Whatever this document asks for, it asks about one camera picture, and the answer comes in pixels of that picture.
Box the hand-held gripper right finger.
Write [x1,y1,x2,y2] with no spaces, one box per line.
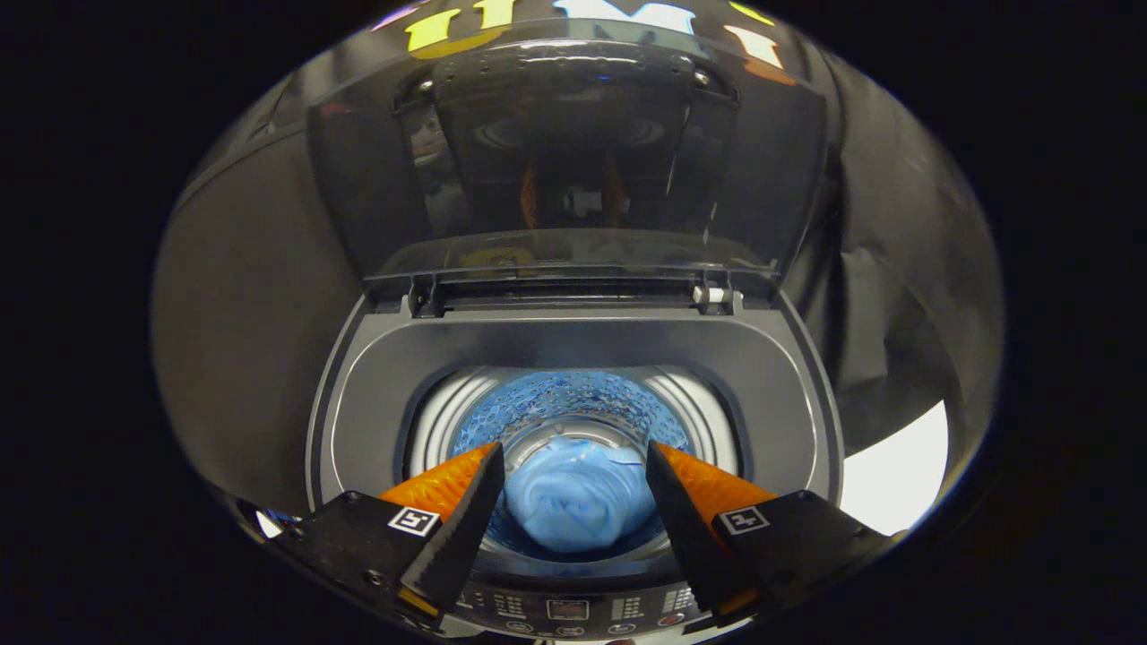
[645,439,897,628]

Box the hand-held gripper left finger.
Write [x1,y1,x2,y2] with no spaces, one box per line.
[273,441,505,624]

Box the light blue polo shirt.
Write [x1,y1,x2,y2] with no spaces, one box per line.
[504,436,660,554]

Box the dark grey washing machine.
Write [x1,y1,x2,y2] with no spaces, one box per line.
[305,269,845,641]

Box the dark washing machine lid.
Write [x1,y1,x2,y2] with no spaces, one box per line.
[305,40,830,289]

